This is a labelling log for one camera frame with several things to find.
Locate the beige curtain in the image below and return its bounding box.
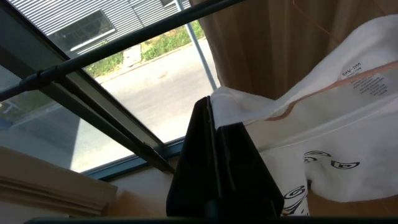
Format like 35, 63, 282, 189
0, 145, 118, 218
188, 0, 398, 101

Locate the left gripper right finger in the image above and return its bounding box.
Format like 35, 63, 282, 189
217, 122, 285, 217

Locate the white garment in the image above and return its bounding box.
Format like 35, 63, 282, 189
210, 14, 398, 217

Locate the pink clothes hanger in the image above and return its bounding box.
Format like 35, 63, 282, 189
292, 0, 341, 43
266, 60, 398, 122

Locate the black clothes rack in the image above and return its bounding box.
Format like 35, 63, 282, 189
0, 0, 246, 174

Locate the window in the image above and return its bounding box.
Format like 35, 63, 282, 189
0, 0, 221, 182

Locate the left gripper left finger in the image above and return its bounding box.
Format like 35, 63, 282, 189
166, 96, 223, 217

